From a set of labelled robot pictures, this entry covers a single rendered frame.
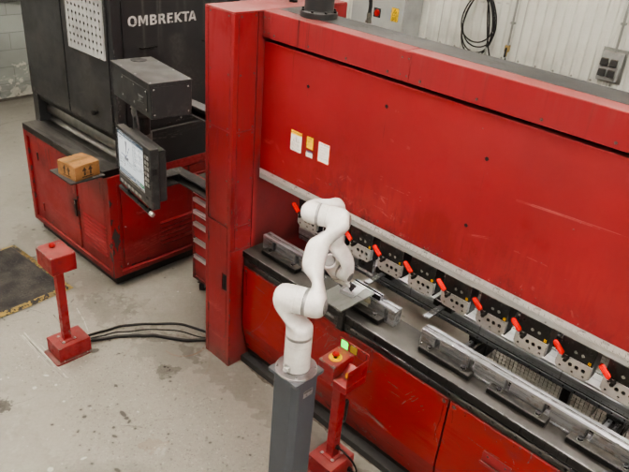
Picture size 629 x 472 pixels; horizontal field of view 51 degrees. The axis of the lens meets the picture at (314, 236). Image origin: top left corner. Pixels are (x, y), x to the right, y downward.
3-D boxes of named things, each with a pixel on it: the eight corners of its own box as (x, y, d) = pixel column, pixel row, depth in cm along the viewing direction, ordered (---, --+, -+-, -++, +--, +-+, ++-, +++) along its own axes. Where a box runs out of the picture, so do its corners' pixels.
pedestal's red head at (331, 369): (316, 376, 341) (319, 348, 332) (337, 362, 351) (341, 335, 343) (345, 396, 329) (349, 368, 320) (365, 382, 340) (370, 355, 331)
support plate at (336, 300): (315, 297, 346) (315, 295, 345) (349, 280, 363) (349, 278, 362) (341, 312, 335) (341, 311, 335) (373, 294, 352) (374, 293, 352)
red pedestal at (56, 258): (43, 352, 439) (27, 244, 399) (79, 337, 455) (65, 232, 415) (57, 367, 427) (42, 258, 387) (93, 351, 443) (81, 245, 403)
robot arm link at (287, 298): (307, 346, 278) (312, 300, 266) (267, 335, 282) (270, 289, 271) (316, 331, 288) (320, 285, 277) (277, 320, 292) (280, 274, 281)
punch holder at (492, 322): (474, 321, 305) (481, 292, 297) (484, 315, 311) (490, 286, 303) (502, 337, 296) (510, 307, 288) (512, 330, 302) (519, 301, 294)
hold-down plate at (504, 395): (485, 391, 308) (486, 387, 306) (490, 387, 311) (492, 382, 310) (543, 428, 290) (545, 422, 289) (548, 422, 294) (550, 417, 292)
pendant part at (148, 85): (119, 196, 406) (109, 59, 365) (155, 188, 420) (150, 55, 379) (154, 230, 372) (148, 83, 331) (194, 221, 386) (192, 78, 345)
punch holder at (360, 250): (348, 252, 353) (351, 225, 345) (358, 247, 358) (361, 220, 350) (369, 263, 344) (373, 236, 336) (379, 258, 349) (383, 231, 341)
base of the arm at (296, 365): (296, 389, 282) (299, 354, 273) (266, 366, 293) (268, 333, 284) (326, 369, 294) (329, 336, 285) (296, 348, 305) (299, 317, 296)
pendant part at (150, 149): (119, 181, 392) (114, 124, 375) (138, 177, 399) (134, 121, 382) (152, 211, 362) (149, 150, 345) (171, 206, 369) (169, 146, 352)
